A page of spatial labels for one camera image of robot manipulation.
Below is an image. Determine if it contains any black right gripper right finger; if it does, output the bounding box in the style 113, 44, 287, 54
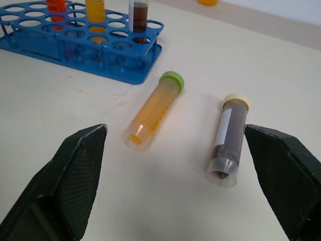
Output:
244, 124, 321, 241

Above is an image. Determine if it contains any green-capped orange liquid tube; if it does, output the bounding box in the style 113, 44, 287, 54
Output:
121, 71, 185, 153

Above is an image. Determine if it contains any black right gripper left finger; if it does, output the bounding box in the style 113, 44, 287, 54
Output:
0, 123, 109, 241

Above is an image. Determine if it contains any blue test tube rack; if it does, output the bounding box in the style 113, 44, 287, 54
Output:
0, 0, 165, 86

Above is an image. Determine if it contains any yellow liquid tube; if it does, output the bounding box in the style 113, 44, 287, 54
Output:
85, 0, 106, 44

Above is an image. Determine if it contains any red-orange liquid tube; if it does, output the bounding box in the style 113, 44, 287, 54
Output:
46, 0, 67, 31

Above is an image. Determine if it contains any dark brown liquid tube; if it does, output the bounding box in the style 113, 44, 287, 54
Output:
128, 0, 152, 44

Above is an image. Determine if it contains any cream-capped brown liquid tube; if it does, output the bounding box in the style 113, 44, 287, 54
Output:
207, 92, 251, 188

